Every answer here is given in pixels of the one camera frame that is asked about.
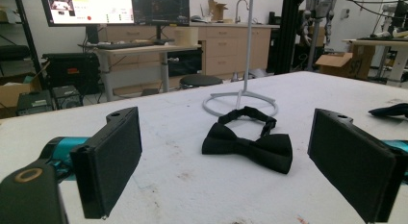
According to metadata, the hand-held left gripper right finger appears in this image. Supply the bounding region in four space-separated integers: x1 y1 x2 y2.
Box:
307 108 408 224

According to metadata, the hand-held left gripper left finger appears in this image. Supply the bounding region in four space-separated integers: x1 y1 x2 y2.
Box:
69 106 143 220

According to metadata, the black bow tie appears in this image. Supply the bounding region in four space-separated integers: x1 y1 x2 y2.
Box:
201 106 293 175
368 102 408 118

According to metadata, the white wire display stand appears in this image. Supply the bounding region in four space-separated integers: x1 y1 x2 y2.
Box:
201 0 279 118

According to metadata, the white foam mat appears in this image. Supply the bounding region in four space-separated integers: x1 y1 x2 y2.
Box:
0 70 408 224

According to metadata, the black computer tower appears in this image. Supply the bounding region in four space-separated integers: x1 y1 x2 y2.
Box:
41 52 102 94

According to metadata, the large printed cardboard box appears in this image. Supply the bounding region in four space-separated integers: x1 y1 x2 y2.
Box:
315 43 377 82

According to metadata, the cardboard box with teal paper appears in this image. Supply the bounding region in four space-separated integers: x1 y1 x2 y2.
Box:
0 72 43 120

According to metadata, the light standing desk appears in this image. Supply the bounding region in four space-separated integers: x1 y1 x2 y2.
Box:
78 42 203 102

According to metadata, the black keyboard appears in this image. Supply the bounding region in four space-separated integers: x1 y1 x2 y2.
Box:
95 38 176 51

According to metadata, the white work table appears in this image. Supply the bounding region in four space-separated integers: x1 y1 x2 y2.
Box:
341 37 408 87

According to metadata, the black round stool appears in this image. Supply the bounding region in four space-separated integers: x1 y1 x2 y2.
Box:
178 73 224 90

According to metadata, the black box under desk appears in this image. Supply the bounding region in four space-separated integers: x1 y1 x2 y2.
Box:
166 49 204 79

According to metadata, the beige box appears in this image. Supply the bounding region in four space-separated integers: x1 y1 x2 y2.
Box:
173 26 200 47

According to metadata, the bright computer monitor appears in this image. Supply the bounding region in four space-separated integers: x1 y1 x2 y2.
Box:
38 0 136 28

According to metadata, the grey robot on pole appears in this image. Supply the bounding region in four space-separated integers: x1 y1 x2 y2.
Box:
299 0 339 72

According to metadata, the dark computer monitor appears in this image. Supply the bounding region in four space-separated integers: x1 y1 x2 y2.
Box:
131 0 191 27

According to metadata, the wooden cabinet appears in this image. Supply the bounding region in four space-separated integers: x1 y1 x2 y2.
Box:
98 22 281 82

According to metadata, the small open cardboard box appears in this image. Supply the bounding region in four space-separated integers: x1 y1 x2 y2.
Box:
207 0 229 22

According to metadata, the metal faucet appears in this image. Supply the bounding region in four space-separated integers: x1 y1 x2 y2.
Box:
234 0 250 25

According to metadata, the black shelf frame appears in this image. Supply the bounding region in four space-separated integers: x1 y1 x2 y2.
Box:
12 0 46 90

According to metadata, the black metal frame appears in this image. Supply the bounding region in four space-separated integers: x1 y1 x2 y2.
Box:
273 0 306 75

